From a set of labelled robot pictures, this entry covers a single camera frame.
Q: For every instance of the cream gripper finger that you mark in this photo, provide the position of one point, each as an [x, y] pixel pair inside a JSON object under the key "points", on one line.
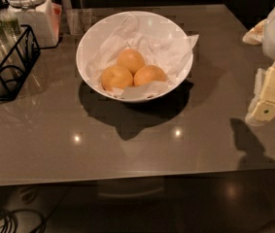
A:
{"points": [[254, 35], [262, 106]]}

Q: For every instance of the orange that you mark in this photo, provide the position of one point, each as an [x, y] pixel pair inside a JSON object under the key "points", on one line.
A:
{"points": [[116, 76], [148, 74], [131, 59]]}

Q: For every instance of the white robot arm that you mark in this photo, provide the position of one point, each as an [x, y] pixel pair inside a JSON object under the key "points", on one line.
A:
{"points": [[268, 36]]}

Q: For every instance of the white ceramic bowl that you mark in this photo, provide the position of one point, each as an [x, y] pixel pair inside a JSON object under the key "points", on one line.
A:
{"points": [[95, 42]]}

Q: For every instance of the white crumpled paper liner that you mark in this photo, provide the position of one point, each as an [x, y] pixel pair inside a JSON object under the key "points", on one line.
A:
{"points": [[166, 49]]}

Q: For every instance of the white ceramic lidded jar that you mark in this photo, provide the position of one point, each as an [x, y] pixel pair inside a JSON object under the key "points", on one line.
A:
{"points": [[42, 15]]}

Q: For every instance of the stacked clear cups back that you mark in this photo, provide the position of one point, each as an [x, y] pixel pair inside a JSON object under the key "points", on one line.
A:
{"points": [[10, 24]]}

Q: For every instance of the black wire rack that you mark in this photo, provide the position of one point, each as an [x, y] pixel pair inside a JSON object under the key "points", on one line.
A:
{"points": [[16, 66]]}

